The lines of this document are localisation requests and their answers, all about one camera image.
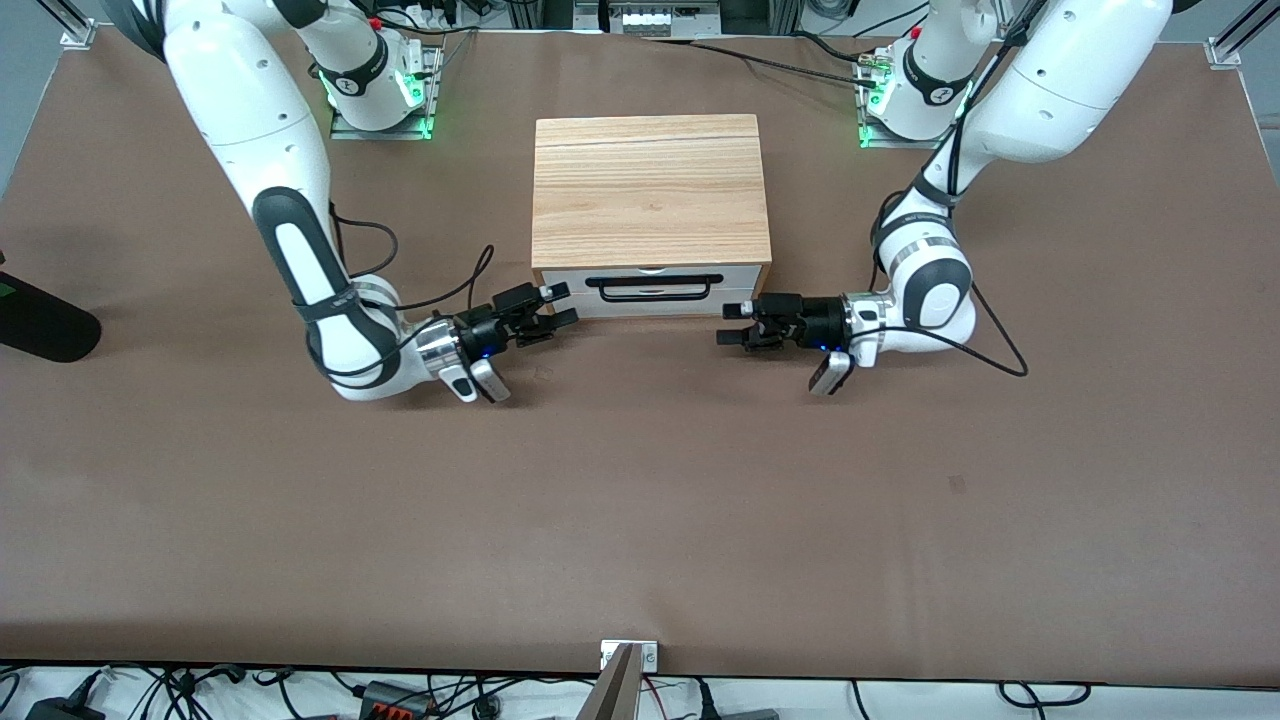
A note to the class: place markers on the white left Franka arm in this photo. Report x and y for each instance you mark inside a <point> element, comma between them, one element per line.
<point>1050,90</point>

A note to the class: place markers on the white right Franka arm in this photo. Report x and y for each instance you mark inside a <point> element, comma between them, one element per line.
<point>250,120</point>

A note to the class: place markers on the brown angled bar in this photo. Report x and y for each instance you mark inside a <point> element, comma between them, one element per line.
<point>612,695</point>

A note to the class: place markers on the white power strip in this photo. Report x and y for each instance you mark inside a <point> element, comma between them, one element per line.
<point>650,18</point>

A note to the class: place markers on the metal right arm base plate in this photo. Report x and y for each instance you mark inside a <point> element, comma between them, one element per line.
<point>380,134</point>

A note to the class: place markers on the black power adapter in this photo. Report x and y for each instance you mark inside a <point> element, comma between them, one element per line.
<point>65,710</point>

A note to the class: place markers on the black ribbed cylindrical object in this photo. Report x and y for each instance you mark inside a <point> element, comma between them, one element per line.
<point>50,325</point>

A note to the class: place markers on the black orange electronic box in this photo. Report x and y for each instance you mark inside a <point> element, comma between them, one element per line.
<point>395,700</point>

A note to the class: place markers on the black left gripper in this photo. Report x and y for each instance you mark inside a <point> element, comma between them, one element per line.
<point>818,321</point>

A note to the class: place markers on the light wooden drawer cabinet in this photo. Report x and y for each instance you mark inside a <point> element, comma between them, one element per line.
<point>650,190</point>

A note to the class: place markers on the small metal edge bracket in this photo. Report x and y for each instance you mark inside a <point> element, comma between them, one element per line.
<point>648,655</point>

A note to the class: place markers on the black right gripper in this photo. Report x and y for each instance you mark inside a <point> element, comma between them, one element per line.
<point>483,331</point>

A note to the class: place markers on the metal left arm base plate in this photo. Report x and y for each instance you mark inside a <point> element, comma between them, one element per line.
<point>905,144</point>

